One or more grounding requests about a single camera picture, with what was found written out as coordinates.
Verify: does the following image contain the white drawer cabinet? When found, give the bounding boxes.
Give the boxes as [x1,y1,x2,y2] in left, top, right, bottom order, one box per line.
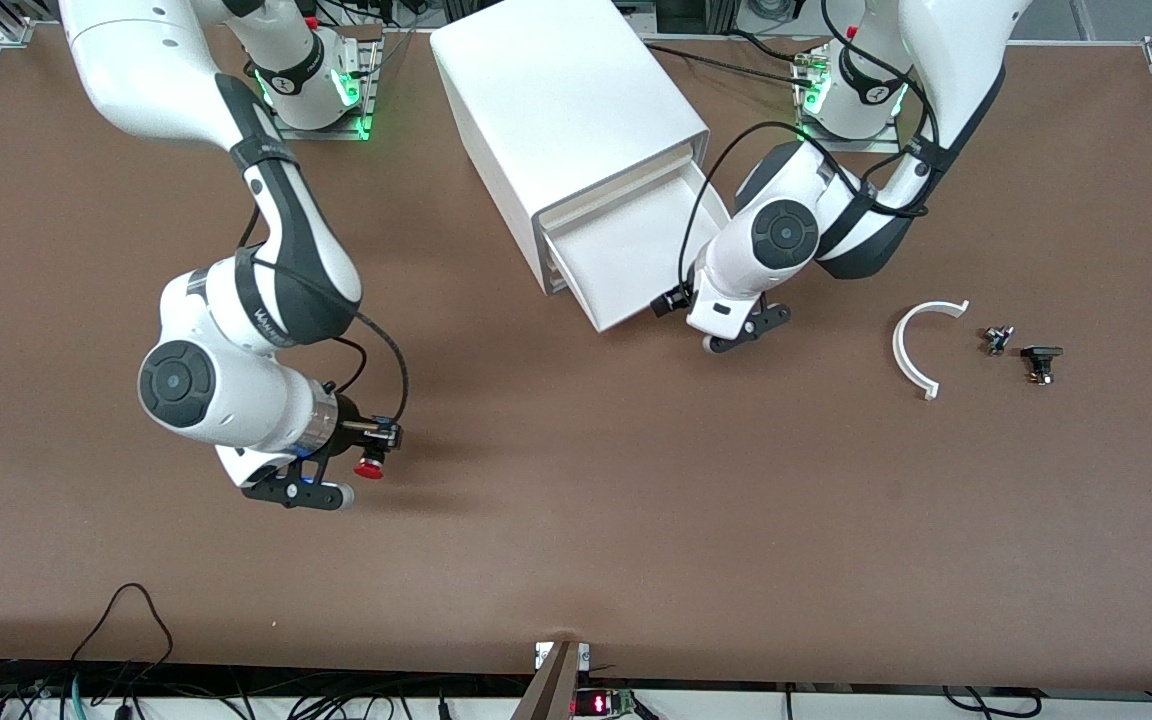
[430,0,712,297]

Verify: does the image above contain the white pull-out drawer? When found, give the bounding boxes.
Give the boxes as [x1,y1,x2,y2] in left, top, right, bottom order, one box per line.
[546,163,734,334]

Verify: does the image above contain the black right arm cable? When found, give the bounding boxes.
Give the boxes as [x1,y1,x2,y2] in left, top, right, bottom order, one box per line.
[236,205,410,431]

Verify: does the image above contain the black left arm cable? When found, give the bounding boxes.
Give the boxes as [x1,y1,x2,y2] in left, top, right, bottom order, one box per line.
[676,120,937,296]

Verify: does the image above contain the red push button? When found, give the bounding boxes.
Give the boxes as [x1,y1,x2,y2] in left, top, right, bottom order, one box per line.
[354,430,404,481]

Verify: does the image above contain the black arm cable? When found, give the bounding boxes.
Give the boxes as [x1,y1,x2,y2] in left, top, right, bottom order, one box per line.
[676,120,937,296]
[236,205,410,431]

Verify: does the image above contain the brown angled beam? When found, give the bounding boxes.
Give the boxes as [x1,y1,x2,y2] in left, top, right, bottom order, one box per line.
[511,640,582,720]

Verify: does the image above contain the black looped table-edge cable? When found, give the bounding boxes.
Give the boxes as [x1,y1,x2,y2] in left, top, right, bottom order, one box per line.
[69,583,175,691]

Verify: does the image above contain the black cable behind cabinet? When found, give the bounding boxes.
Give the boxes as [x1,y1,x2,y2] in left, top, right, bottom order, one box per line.
[641,42,822,81]

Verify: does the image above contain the white semicircular plastic bracket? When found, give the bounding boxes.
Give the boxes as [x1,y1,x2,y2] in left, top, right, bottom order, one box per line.
[892,299,971,401]

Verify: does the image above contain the black switch contact block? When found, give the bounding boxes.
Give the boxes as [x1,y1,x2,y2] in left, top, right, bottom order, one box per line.
[1021,345,1064,387]

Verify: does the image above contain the red display device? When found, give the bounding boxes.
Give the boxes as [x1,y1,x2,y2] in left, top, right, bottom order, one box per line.
[572,688,637,718]

